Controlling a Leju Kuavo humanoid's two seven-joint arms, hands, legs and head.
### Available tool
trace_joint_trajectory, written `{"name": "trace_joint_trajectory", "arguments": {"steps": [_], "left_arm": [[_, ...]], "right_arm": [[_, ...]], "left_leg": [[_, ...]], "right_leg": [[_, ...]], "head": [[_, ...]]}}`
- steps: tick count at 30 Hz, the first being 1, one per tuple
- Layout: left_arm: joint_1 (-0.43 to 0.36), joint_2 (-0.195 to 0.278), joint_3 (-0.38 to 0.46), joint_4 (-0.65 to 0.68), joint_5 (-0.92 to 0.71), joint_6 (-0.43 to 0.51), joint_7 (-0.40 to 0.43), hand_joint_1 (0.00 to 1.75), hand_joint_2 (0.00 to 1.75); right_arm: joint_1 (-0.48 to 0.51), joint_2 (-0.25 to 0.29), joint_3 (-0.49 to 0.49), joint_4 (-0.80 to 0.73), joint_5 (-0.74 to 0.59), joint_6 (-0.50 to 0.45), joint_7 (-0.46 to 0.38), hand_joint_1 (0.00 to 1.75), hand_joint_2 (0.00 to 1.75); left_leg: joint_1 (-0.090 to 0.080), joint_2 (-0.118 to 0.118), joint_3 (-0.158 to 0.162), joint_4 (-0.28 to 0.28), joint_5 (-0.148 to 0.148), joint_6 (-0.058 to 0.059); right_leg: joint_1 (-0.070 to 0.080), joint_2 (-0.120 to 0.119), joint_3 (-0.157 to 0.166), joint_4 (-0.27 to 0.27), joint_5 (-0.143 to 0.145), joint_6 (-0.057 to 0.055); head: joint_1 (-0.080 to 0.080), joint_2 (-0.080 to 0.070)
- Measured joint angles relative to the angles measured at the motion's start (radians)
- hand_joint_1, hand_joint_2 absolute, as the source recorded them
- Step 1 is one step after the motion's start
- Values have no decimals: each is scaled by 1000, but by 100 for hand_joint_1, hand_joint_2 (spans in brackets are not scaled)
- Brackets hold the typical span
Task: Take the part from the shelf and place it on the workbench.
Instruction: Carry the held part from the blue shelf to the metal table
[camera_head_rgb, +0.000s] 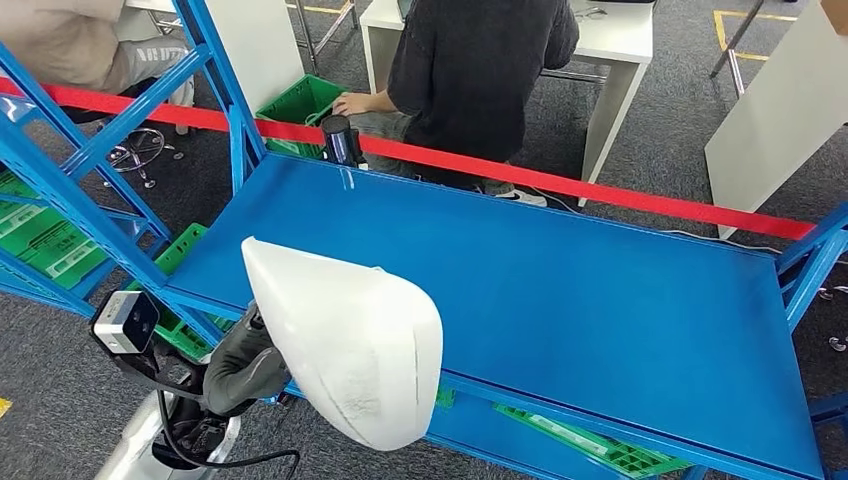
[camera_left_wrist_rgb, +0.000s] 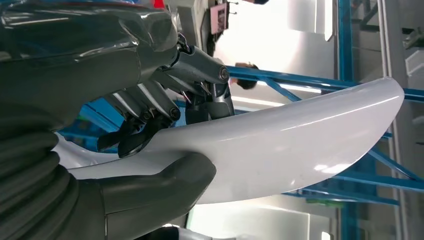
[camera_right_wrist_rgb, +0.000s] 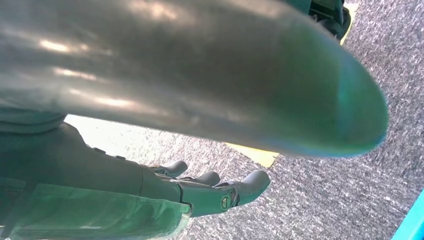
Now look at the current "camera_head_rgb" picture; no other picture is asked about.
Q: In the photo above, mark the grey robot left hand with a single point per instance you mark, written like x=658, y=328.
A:
x=242, y=371

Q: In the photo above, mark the white curved plastic part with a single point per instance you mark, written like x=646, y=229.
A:
x=351, y=338

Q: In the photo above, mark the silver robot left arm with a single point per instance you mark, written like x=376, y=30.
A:
x=132, y=450

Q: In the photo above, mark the blue metal shelf rack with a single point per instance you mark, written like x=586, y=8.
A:
x=530, y=278
x=46, y=291

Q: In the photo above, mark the green plastic crate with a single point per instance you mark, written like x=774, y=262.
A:
x=53, y=255
x=298, y=106
x=596, y=444
x=16, y=199
x=185, y=245
x=445, y=399

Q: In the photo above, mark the chrome chair base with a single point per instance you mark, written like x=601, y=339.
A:
x=836, y=343
x=142, y=152

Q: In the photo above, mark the white panel desk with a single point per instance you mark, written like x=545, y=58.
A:
x=775, y=139
x=265, y=53

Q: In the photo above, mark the metal table legs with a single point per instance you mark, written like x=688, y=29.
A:
x=308, y=40

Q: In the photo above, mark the red barrier belt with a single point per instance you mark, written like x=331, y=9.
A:
x=530, y=177

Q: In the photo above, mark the person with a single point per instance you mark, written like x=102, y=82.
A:
x=60, y=46
x=477, y=73

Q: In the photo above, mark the eyeglasses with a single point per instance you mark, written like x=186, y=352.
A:
x=590, y=12

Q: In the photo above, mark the metal table leg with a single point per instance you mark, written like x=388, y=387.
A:
x=734, y=69

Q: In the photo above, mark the brown cardboard box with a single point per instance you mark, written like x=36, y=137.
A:
x=836, y=14

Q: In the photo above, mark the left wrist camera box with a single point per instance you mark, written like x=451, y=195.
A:
x=126, y=321

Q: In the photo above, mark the black barrier post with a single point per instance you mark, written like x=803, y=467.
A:
x=340, y=142

